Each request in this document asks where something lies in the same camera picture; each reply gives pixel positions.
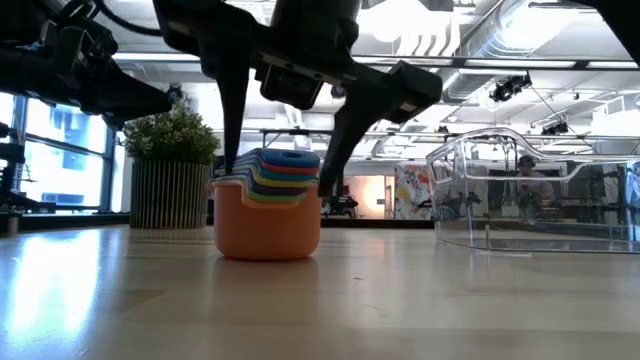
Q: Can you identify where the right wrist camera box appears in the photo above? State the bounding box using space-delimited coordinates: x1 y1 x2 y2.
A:
257 62 325 112

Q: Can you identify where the orange measuring cup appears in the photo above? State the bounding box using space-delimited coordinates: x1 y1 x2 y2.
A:
209 178 323 261

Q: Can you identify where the black background machine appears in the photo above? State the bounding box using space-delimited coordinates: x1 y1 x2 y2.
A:
322 193 359 219

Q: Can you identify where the silver ventilation duct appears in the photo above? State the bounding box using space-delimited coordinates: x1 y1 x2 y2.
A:
442 0 576 104

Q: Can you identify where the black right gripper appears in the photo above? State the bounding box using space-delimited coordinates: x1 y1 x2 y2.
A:
152 0 444 198

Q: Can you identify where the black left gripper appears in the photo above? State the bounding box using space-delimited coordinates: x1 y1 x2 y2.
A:
29 0 174 133

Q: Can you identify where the blue measuring cup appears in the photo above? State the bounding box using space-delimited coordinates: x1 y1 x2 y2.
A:
239 147 322 169

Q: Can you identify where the black aluminium rig frame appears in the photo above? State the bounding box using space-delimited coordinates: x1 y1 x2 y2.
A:
112 52 640 71

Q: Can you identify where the person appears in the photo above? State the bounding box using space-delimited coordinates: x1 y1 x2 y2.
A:
516 154 557 217

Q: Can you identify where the small black track light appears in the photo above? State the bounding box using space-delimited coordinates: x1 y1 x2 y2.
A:
539 121 570 136

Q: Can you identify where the black background table frame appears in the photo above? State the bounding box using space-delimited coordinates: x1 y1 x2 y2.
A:
259 128 337 151

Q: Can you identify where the black track light cluster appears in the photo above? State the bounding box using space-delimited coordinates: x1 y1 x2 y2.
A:
489 73 533 104

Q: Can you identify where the teal measuring cup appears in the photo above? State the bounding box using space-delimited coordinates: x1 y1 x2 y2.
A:
227 160 320 182

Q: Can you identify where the clear plastic basket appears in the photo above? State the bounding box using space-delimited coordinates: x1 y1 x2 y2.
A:
425 126 640 255

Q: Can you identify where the potted plant in ribbed pot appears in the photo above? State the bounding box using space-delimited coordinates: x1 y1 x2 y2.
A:
121 97 222 230

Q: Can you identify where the colourful wall poster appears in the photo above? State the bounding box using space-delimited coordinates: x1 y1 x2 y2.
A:
393 164 436 221

